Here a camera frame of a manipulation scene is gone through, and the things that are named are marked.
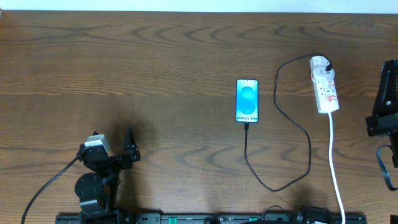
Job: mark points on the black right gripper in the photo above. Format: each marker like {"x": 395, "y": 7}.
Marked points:
{"x": 382, "y": 123}

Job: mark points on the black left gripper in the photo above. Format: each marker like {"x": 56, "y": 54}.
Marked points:
{"x": 111, "y": 158}

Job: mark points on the blue Galaxy smartphone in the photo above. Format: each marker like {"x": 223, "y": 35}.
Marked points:
{"x": 247, "y": 101}

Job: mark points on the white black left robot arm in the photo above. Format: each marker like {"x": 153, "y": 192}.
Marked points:
{"x": 98, "y": 189}

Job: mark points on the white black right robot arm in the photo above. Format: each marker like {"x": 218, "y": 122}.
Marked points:
{"x": 393, "y": 141}

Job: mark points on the white USB charger adapter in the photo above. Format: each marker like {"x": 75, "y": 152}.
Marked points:
{"x": 319, "y": 74}

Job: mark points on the white power strip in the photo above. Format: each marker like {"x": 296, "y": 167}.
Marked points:
{"x": 325, "y": 92}

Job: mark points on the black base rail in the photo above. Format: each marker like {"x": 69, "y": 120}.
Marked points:
{"x": 273, "y": 214}

